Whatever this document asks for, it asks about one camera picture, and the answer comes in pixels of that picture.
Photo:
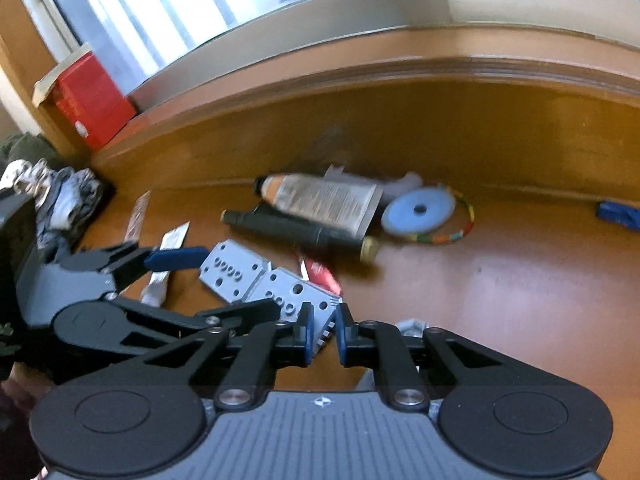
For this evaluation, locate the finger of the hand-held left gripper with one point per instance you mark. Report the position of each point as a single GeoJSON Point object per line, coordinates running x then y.
{"type": "Point", "coordinates": [240, 312]}
{"type": "Point", "coordinates": [175, 258]}

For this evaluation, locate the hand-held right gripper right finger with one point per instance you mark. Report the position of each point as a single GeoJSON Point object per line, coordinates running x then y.
{"type": "Point", "coordinates": [342, 335]}

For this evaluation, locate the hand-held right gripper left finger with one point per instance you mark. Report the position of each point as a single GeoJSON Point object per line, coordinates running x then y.
{"type": "Point", "coordinates": [307, 332]}

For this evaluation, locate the small white tube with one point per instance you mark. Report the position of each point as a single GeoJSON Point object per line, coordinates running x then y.
{"type": "Point", "coordinates": [172, 237]}

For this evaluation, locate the blue utility knife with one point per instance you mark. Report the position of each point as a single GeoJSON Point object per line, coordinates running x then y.
{"type": "Point", "coordinates": [620, 215]}

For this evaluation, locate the person's left forearm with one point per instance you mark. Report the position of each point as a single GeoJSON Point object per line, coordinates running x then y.
{"type": "Point", "coordinates": [15, 410]}

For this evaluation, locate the wooden desktop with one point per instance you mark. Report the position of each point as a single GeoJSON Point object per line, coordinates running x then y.
{"type": "Point", "coordinates": [500, 285]}

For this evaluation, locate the clear plastic strip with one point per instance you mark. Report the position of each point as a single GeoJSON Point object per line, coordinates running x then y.
{"type": "Point", "coordinates": [137, 217]}

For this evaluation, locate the black tube with gold cap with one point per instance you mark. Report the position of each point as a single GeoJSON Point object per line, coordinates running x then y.
{"type": "Point", "coordinates": [290, 232]}

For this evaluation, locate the grey patterned cloth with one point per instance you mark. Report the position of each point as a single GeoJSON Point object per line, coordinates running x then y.
{"type": "Point", "coordinates": [65, 195]}

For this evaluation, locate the light blue foam disc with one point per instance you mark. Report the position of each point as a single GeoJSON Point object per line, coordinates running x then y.
{"type": "Point", "coordinates": [400, 215]}

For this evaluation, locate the silver cream tube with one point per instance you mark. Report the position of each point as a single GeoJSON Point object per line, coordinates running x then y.
{"type": "Point", "coordinates": [320, 197]}

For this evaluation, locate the green cloth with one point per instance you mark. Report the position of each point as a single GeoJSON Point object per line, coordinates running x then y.
{"type": "Point", "coordinates": [25, 147]}

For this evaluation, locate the white plastic piece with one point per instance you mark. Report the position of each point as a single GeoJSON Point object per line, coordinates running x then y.
{"type": "Point", "coordinates": [407, 182]}

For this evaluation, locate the small red box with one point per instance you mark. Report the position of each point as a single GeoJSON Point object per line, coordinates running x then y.
{"type": "Point", "coordinates": [90, 100]}

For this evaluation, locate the metal framed window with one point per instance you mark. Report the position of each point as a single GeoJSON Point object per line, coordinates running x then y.
{"type": "Point", "coordinates": [200, 5]}

